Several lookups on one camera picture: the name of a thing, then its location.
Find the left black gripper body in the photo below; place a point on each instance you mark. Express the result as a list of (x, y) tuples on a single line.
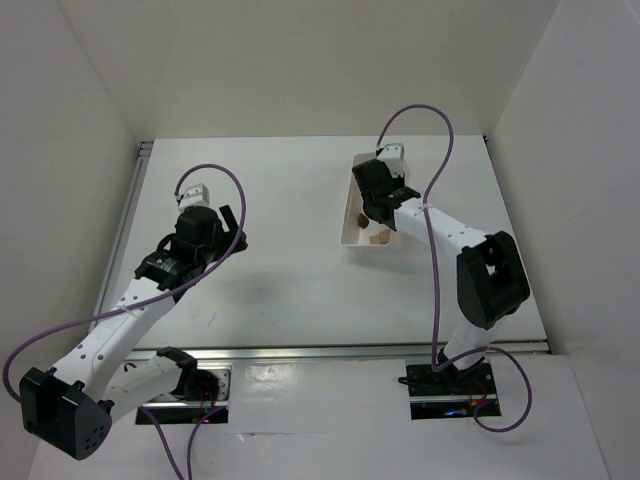
[(230, 226)]

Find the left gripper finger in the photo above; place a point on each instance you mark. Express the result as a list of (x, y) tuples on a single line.
[(230, 221), (238, 241)]

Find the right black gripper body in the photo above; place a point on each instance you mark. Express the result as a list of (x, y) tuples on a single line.
[(376, 211)]

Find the white plastic bin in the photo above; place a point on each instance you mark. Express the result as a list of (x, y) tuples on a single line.
[(352, 236)]

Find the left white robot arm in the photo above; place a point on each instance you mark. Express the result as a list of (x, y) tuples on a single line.
[(73, 404)]

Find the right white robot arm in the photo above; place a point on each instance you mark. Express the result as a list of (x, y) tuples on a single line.
[(491, 283)]

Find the dark brown house block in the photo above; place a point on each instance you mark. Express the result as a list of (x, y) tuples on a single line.
[(362, 221)]

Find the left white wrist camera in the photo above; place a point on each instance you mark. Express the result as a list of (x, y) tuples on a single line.
[(194, 196)]

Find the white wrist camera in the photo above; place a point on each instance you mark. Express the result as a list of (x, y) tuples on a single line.
[(392, 155), (194, 196)]

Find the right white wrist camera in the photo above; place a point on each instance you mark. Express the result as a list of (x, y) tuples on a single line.
[(392, 155)]

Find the aluminium left rail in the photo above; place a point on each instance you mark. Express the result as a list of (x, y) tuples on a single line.
[(113, 267)]

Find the aluminium rail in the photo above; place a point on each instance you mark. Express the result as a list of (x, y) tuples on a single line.
[(113, 267), (331, 352)]

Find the aluminium front rail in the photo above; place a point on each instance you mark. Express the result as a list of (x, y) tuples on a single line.
[(331, 352)]

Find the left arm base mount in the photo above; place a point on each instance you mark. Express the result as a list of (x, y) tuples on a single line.
[(168, 409)]

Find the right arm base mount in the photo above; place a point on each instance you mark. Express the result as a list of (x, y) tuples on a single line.
[(431, 396)]

